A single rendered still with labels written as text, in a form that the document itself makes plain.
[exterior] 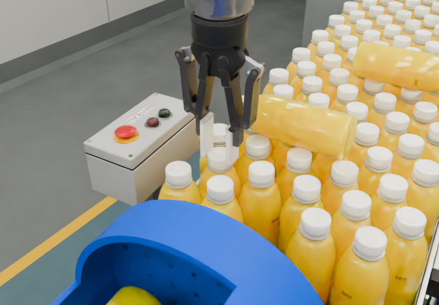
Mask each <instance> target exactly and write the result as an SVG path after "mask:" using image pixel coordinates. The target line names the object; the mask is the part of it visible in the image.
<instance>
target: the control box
mask: <svg viewBox="0 0 439 305"><path fill-rule="evenodd" d="M148 106H150V107H148ZM146 107H148V108H146ZM149 108H151V109H149ZM162 108H167V109H169V110H170V112H171V114H170V116H169V117H166V118H162V117H159V116H158V112H159V110H160V109H162ZM146 109H147V110H146ZM142 110H143V111H142ZM144 111H145V112H144ZM142 112H143V113H142ZM137 114H140V115H137ZM135 115H136V116H135ZM135 117H136V118H137V119H133V118H135ZM151 117H155V118H157V119H158V120H159V125H157V126H155V127H149V126H147V124H146V120H147V119H148V118H151ZM130 119H131V120H130ZM123 125H131V126H133V127H135V128H136V129H137V133H136V135H134V136H132V137H131V138H128V139H122V138H118V137H117V136H116V135H115V134H114V132H115V130H116V129H117V128H118V127H121V126H123ZM198 149H199V135H197V133H196V118H195V116H194V115H193V114H192V113H191V112H189V113H187V112H186V111H185V110H184V104H183V100H180V99H175V98H173V97H169V96H166V95H162V94H159V93H153V94H152V95H150V96H149V97H148V98H146V99H145V100H143V101H142V102H141V103H139V104H138V105H136V106H135V107H133V108H132V109H130V110H129V111H128V112H126V113H125V114H124V115H122V116H120V117H119V118H118V119H116V120H115V121H113V122H112V123H111V124H109V125H108V126H106V127H105V128H104V129H102V130H101V131H99V132H98V133H96V134H95V135H93V136H92V137H91V138H89V139H88V140H87V141H85V142H84V150H85V152H86V159H87V163H88V169H89V176H90V180H91V186H92V189H93V190H95V191H98V192H100V193H102V194H104V195H107V196H109V197H112V198H114V199H117V200H119V201H122V202H124V203H127V204H129V205H131V206H134V205H136V204H139V203H142V202H144V201H145V200H146V199H147V198H148V197H149V196H150V195H151V194H152V193H153V192H154V191H155V190H156V189H158V188H159V187H160V186H161V185H162V184H163V183H164V182H165V178H166V176H165V168H166V166H167V165H168V164H169V163H172V162H174V161H184V162H186V161H187V160H188V159H189V158H190V157H191V156H192V155H193V154H194V153H195V152H196V151H197V150H198Z"/></svg>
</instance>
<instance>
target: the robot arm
mask: <svg viewBox="0 0 439 305"><path fill-rule="evenodd" d="M184 1H185V7H186V9H187V10H188V11H189V12H190V13H191V37H192V39H193V42H192V43H191V46H189V45H185V46H183V47H181V48H180V49H178V50H177V51H175V53H174V54H175V56H176V59H177V62H178V64H179V66H180V78H181V85H182V97H183V104H184V110H185V111H186V112H187V113H189V112H191V113H192V114H193V115H194V116H195V118H196V133H197V135H199V136H200V141H201V158H202V159H205V158H206V157H207V153H208V151H209V150H211V149H212V148H214V113H212V112H209V111H210V110H211V109H209V108H210V102H211V97H212V90H213V86H214V79H215V76H216V77H218V78H220V79H221V86H222V87H224V90H225V98H226V102H227V109H228V113H229V121H230V125H229V126H227V127H226V128H225V136H226V167H229V168H230V167H231V166H232V165H233V164H234V163H235V161H236V160H237V159H238V156H239V146H240V145H241V144H242V143H243V141H244V129H245V130H247V129H249V128H250V127H251V126H252V125H253V124H254V123H255V122H256V120H257V109H258V103H259V92H260V85H261V77H262V75H263V73H264V71H265V69H266V67H267V65H266V64H265V63H264V62H260V63H257V62H256V61H254V60H253V59H251V58H250V57H249V52H248V50H247V48H246V41H247V37H248V12H249V11H250V10H251V9H252V8H253V6H254V0H184ZM195 59H196V60H197V62H198V64H199V65H200V69H199V77H198V79H199V87H198V88H197V73H196V64H195ZM243 66H245V68H246V74H245V76H246V77H247V79H246V84H245V91H244V106H243V102H242V94H241V89H240V69H241V68H242V67H243ZM207 112H209V113H208V114H207Z"/></svg>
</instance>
